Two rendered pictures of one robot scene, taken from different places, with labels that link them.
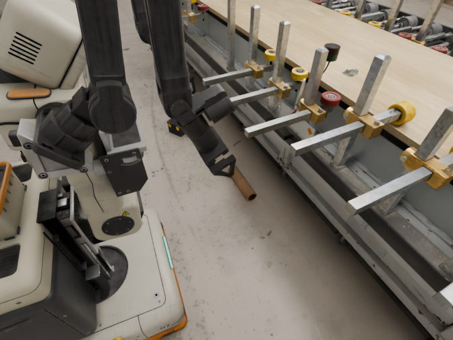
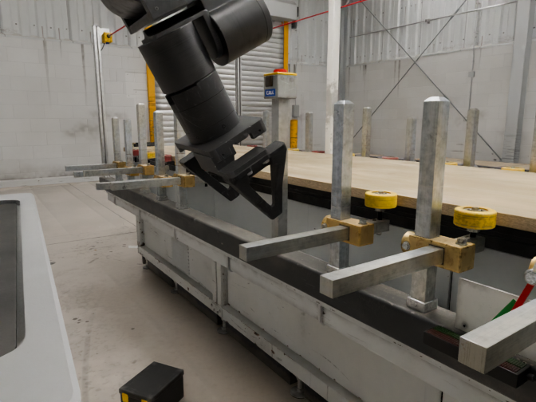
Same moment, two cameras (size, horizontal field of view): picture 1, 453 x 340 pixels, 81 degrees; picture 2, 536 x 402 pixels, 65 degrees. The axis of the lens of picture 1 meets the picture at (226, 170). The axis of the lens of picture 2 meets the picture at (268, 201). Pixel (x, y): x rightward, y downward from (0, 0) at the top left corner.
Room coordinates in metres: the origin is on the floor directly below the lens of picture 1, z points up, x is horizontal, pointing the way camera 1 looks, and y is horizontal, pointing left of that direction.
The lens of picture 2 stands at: (0.47, 0.19, 1.09)
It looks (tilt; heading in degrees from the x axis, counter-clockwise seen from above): 11 degrees down; 351
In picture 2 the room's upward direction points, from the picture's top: straight up
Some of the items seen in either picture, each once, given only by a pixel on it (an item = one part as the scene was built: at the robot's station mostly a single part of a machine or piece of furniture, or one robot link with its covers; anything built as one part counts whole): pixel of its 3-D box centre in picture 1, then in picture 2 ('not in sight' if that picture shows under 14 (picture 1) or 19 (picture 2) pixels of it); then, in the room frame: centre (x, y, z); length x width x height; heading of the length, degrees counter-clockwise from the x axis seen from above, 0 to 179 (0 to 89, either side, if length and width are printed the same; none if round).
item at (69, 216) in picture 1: (105, 200); not in sight; (0.64, 0.47, 0.68); 0.28 x 0.27 x 0.25; 22
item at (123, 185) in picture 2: (179, 19); (163, 182); (2.30, 0.37, 0.83); 0.43 x 0.03 x 0.04; 116
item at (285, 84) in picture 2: not in sight; (280, 87); (1.71, -0.03, 1.18); 0.07 x 0.07 x 0.08; 26
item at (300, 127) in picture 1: (294, 123); (530, 330); (1.04, -0.33, 0.75); 0.26 x 0.01 x 0.10; 26
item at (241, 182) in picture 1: (241, 182); not in sight; (1.29, -0.11, 0.04); 0.30 x 0.08 x 0.08; 26
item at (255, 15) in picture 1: (252, 54); (340, 199); (1.48, -0.14, 0.90); 0.04 x 0.04 x 0.48; 26
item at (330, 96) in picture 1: (327, 106); not in sight; (1.03, -0.45, 0.85); 0.08 x 0.08 x 0.11
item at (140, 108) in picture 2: not in sight; (143, 149); (2.82, 0.52, 0.94); 0.04 x 0.04 x 0.48; 26
